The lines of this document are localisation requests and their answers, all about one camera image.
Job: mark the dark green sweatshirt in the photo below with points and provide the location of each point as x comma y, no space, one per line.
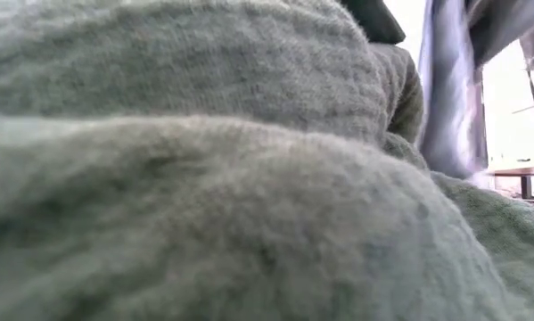
204,178

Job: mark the light blue denim jeans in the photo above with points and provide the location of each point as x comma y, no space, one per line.
449,98

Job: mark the wooden background table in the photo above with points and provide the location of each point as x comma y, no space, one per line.
520,171

